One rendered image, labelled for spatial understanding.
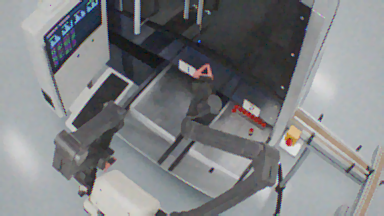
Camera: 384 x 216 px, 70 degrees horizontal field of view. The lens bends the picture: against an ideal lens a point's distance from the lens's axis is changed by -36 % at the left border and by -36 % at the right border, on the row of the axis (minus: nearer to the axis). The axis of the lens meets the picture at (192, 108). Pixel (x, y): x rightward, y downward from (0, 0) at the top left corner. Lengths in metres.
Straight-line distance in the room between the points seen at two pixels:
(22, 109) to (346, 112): 3.09
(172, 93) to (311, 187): 1.42
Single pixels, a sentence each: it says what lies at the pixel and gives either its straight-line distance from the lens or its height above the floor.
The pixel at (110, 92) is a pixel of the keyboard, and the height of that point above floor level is 0.83.
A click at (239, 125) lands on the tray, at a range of 1.89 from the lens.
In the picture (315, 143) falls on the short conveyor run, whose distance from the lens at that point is 1.91.
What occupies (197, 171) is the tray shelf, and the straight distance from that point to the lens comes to 1.77.
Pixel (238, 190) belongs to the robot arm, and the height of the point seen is 1.47.
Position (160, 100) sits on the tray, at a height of 0.88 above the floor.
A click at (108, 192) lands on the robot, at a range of 1.20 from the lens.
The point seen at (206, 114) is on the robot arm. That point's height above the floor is 1.33.
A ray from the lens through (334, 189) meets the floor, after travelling 2.95.
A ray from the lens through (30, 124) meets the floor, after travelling 3.14.
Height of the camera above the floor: 2.51
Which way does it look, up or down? 58 degrees down
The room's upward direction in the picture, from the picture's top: 6 degrees clockwise
